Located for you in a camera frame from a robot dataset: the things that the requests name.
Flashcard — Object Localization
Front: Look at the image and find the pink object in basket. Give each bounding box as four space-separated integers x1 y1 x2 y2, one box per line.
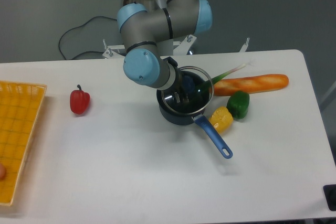
0 163 6 180

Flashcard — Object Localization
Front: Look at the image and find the glass pot lid blue knob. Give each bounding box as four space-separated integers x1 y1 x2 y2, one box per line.
157 66 213 116

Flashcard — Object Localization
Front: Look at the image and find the dark blue saucepan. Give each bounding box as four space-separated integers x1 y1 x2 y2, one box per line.
156 70 234 159

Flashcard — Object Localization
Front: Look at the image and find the black device at table corner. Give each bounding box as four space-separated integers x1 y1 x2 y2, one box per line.
323 184 336 211

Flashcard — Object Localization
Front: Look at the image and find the yellow bell pepper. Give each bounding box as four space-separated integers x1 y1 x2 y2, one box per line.
209 106 233 133

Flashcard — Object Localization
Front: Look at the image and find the green onion stalk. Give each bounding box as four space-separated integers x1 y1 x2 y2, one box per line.
195 62 251 95

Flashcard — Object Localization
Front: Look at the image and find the red bell pepper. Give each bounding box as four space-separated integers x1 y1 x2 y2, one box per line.
69 84 90 115

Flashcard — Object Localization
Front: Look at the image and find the orange baguette bread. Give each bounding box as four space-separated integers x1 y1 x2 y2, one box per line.
214 74 289 96

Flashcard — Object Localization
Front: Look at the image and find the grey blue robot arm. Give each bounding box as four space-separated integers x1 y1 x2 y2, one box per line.
117 0 213 92

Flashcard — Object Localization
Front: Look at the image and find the black cable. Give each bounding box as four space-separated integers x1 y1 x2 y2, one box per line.
58 15 127 60

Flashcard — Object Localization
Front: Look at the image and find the yellow woven basket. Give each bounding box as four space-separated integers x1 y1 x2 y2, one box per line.
1 81 47 206

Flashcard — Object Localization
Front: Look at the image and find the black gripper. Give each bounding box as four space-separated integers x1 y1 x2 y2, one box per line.
164 57 190 103

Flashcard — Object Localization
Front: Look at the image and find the green bell pepper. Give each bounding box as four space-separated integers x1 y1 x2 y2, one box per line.
226 91 250 119

